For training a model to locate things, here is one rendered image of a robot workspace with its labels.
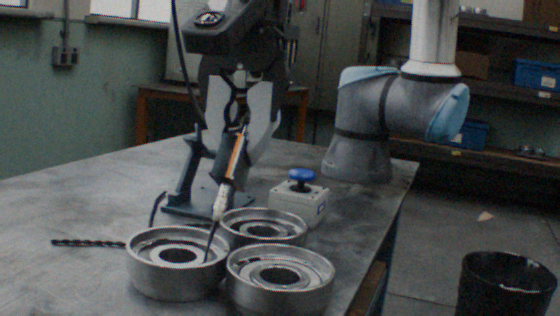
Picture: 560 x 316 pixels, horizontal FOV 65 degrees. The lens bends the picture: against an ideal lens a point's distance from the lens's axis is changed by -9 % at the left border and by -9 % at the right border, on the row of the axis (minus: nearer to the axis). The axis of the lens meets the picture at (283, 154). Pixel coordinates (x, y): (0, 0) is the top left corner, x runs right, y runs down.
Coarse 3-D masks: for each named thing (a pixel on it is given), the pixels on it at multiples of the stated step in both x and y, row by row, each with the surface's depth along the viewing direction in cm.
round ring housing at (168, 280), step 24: (144, 240) 51; (192, 240) 53; (216, 240) 52; (144, 264) 44; (168, 264) 46; (192, 264) 47; (216, 264) 45; (144, 288) 45; (168, 288) 44; (192, 288) 44; (216, 288) 47
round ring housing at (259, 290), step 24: (264, 264) 49; (312, 264) 50; (240, 288) 43; (264, 288) 41; (288, 288) 44; (312, 288) 42; (240, 312) 44; (264, 312) 42; (288, 312) 42; (312, 312) 43
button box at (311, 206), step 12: (276, 192) 69; (288, 192) 69; (300, 192) 70; (312, 192) 70; (324, 192) 71; (276, 204) 69; (288, 204) 68; (300, 204) 68; (312, 204) 67; (324, 204) 72; (300, 216) 68; (312, 216) 67; (324, 216) 73; (312, 228) 68
